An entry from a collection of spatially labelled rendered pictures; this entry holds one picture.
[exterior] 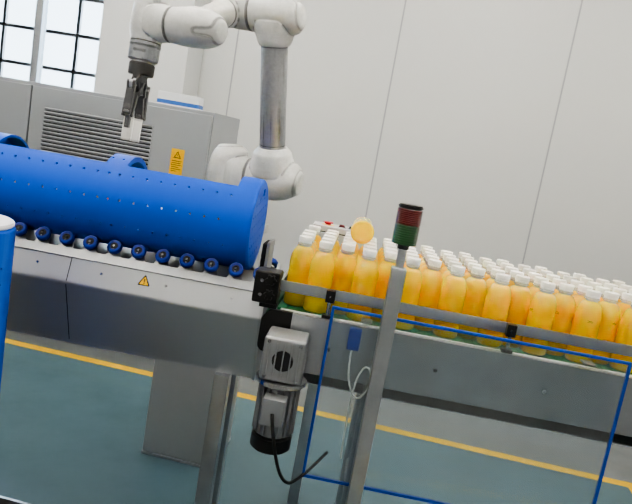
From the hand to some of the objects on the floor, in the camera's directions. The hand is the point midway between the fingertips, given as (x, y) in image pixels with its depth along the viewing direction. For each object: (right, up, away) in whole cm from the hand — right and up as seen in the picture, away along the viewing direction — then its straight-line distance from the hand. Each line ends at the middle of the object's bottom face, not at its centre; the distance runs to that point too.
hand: (131, 131), depth 193 cm
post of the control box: (+46, -134, +52) cm, 151 cm away
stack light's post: (+57, -147, -14) cm, 158 cm away
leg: (+17, -133, +32) cm, 137 cm away
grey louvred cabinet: (-125, -78, +218) cm, 263 cm away
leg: (+16, -135, +18) cm, 137 cm away
